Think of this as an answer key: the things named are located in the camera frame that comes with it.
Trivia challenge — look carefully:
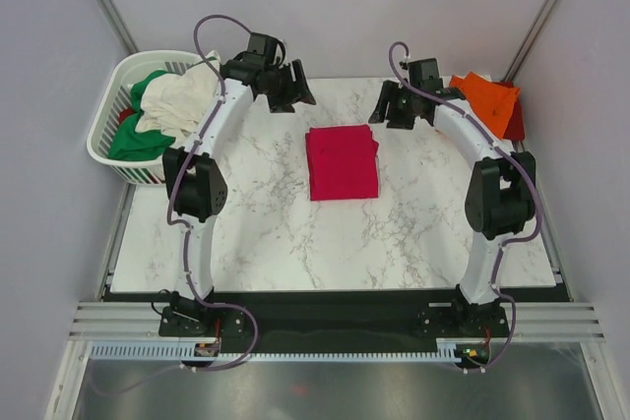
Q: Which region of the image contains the right corner metal post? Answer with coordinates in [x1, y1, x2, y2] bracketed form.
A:
[502, 0, 561, 82]

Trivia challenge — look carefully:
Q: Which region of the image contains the folded orange t shirt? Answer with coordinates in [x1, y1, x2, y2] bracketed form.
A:
[449, 72, 517, 140]

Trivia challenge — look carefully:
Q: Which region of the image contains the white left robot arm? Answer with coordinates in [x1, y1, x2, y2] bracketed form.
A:
[162, 32, 316, 334]

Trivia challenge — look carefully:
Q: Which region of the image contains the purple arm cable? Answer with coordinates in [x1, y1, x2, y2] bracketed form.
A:
[88, 14, 261, 394]
[388, 41, 542, 376]

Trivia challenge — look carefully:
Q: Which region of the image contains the white plastic laundry basket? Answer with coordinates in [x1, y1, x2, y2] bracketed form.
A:
[87, 50, 221, 185]

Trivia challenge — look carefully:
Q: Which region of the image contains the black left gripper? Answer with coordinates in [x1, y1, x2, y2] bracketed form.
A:
[261, 62, 316, 115]

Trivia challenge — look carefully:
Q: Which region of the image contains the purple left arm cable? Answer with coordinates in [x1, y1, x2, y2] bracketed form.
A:
[88, 14, 261, 394]

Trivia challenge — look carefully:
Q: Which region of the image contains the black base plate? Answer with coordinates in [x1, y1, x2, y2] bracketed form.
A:
[103, 286, 581, 355]

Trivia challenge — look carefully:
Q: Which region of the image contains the folded dark red t shirt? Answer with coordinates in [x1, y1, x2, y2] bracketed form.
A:
[497, 82, 526, 142]

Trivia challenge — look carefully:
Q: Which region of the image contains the white slotted cable duct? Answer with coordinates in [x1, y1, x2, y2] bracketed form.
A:
[90, 340, 492, 363]

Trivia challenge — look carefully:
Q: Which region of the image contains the white t shirt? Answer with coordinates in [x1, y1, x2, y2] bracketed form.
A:
[135, 61, 219, 144]

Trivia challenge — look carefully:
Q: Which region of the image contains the aluminium frame rail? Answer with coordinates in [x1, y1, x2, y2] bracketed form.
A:
[70, 302, 604, 342]

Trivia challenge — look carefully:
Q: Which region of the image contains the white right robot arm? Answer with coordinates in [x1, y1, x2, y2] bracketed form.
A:
[305, 58, 538, 335]

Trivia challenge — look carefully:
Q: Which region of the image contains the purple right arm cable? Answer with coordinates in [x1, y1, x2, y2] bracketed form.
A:
[388, 41, 542, 376]

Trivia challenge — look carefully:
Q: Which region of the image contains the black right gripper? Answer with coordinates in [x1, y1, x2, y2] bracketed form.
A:
[369, 80, 419, 131]

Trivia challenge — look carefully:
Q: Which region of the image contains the green t shirt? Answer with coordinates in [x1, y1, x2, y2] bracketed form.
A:
[107, 70, 175, 161]

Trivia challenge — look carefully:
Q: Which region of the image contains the pink t shirt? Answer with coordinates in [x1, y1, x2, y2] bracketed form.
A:
[305, 124, 380, 202]

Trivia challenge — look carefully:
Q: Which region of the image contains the dark red t shirt in basket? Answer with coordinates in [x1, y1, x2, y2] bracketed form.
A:
[118, 107, 141, 129]

